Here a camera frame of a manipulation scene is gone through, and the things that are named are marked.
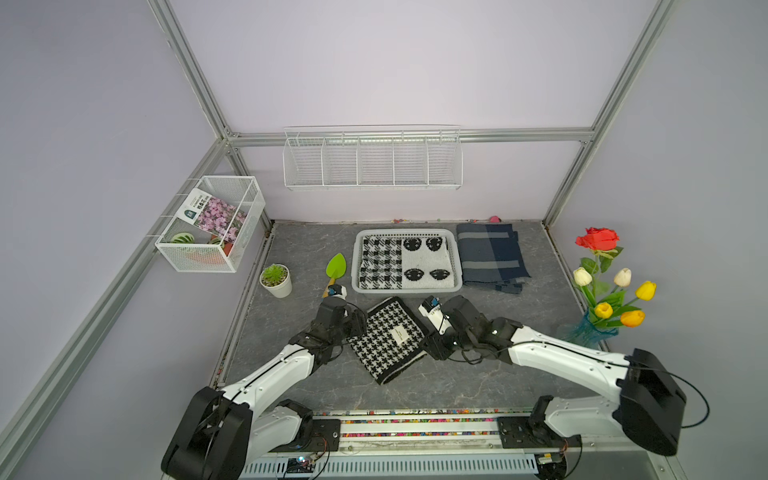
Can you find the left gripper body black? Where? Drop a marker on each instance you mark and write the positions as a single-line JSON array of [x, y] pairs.
[[353, 324]]

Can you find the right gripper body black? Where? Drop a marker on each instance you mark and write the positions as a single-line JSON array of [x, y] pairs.
[[441, 344]]

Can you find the black white houndstooth scarf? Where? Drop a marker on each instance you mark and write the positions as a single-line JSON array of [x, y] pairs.
[[392, 342]]

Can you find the smiley houndstooth white scarf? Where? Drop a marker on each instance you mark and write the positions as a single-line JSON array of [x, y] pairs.
[[405, 263]]

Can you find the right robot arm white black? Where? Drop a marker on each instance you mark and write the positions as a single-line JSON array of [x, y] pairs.
[[634, 396]]

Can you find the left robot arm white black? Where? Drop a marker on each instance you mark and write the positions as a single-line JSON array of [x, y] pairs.
[[222, 431]]

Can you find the white plastic basket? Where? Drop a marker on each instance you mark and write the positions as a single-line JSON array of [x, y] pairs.
[[452, 246]]

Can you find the navy striped folded scarf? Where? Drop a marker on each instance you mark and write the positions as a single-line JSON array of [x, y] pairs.
[[491, 257]]

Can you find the green toy shovel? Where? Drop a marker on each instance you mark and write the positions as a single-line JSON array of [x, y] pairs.
[[335, 269]]

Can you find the small potted green plant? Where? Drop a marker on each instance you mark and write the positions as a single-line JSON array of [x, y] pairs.
[[276, 279]]

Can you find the blue glass vase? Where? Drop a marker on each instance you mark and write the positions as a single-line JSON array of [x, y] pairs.
[[585, 333]]

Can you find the artificial flower bouquet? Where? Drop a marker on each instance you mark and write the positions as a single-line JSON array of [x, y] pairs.
[[610, 304]]

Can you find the flower seed packet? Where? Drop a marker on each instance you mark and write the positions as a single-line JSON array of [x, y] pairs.
[[211, 214]]

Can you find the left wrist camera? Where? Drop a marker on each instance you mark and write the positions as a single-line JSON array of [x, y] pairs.
[[336, 291]]

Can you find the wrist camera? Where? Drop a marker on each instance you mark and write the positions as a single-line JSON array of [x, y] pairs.
[[431, 309], [336, 291]]

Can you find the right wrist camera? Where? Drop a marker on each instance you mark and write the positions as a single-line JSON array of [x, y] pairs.
[[431, 309]]

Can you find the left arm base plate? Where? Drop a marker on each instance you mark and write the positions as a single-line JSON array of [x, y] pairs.
[[317, 436]]

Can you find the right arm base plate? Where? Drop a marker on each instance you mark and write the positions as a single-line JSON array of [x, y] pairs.
[[518, 432]]

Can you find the white mesh wall basket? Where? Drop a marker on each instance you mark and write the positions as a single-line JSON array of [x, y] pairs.
[[191, 250]]

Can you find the white wire wall shelf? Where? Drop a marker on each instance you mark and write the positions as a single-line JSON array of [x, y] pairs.
[[373, 157]]

